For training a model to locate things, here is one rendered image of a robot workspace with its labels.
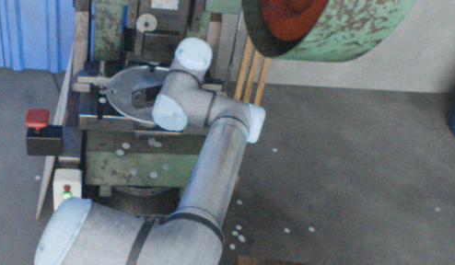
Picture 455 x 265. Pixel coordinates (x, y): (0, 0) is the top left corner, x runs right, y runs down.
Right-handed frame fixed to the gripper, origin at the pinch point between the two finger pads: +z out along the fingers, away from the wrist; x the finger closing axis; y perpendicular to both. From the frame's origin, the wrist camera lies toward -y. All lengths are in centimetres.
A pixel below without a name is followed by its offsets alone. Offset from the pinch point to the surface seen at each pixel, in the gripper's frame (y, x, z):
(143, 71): -2.3, 23.9, 12.4
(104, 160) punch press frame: -14.1, -4.2, 18.7
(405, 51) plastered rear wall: 175, 102, 102
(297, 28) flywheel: 32.8, 16.3, -23.1
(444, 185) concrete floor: 163, 13, 93
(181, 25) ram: 5.9, 25.5, -10.2
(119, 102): -10.6, 8.6, 5.3
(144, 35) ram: -4.7, 22.5, -8.5
